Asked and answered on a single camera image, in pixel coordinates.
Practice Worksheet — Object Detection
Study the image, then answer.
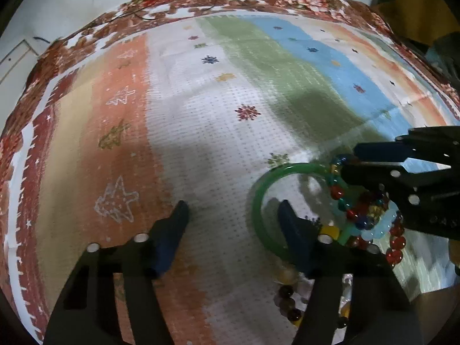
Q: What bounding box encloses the green jade bangle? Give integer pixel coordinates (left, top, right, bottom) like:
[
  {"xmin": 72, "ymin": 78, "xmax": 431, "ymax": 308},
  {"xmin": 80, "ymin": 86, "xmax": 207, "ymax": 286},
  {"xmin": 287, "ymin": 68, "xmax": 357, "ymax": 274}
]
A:
[{"xmin": 251, "ymin": 163, "xmax": 346, "ymax": 264}]

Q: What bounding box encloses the dark brown bead bracelet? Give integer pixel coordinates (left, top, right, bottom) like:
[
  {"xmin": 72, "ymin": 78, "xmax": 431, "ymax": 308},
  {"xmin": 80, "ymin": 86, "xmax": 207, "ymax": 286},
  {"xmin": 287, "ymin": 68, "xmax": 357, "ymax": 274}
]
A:
[{"xmin": 273, "ymin": 283, "xmax": 350, "ymax": 330}]

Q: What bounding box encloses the multicoloured glass bead bracelet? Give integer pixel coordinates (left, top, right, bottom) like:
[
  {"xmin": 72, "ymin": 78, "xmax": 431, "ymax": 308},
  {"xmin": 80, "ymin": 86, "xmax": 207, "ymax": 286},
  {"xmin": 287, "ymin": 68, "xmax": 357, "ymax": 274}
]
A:
[{"xmin": 326, "ymin": 154, "xmax": 393, "ymax": 231}]

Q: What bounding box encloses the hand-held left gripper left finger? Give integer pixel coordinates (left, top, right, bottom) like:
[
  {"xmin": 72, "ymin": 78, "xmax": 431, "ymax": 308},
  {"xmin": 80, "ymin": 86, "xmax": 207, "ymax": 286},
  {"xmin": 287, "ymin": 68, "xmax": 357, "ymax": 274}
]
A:
[{"xmin": 43, "ymin": 200, "xmax": 190, "ymax": 345}]

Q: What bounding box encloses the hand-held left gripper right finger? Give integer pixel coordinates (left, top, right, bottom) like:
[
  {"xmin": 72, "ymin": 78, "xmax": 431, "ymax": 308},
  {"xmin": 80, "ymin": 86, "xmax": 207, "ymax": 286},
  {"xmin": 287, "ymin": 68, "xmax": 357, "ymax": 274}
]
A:
[{"xmin": 278, "ymin": 199, "xmax": 425, "ymax": 345}]

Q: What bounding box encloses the colourful striped printed cloth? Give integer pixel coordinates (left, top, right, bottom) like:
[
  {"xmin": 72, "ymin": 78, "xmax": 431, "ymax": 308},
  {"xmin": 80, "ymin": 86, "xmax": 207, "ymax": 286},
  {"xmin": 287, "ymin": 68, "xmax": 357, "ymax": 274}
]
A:
[{"xmin": 0, "ymin": 0, "xmax": 460, "ymax": 345}]

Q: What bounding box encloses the yellow and green bead bracelet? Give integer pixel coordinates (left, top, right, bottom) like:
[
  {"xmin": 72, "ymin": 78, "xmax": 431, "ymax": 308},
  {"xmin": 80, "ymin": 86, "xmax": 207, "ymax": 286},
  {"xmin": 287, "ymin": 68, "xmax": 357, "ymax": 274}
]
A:
[{"xmin": 319, "ymin": 224, "xmax": 351, "ymax": 247}]

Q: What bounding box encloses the red bead bracelet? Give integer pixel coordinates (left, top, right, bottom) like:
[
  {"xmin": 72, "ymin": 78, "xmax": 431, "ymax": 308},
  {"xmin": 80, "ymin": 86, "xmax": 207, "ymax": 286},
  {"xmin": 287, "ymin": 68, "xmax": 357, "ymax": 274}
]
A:
[{"xmin": 385, "ymin": 213, "xmax": 407, "ymax": 269}]

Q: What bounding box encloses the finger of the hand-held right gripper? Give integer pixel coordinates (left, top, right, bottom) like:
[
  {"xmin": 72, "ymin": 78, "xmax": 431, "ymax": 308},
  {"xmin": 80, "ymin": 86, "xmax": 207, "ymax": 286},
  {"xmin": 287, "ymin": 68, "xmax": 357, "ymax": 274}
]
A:
[
  {"xmin": 354, "ymin": 126, "xmax": 460, "ymax": 169},
  {"xmin": 340, "ymin": 160, "xmax": 460, "ymax": 240}
]

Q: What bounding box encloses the dark brown furniture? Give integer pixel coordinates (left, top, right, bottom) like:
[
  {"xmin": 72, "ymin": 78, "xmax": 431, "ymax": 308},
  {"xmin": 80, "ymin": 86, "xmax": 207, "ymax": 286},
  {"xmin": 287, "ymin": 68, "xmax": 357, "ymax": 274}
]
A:
[{"xmin": 370, "ymin": 0, "xmax": 460, "ymax": 80}]

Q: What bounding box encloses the pale blue bead bracelet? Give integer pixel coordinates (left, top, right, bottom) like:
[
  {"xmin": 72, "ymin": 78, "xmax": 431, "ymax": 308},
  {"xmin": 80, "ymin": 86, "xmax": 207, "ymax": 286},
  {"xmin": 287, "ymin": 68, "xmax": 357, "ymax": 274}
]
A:
[{"xmin": 332, "ymin": 198, "xmax": 404, "ymax": 246}]

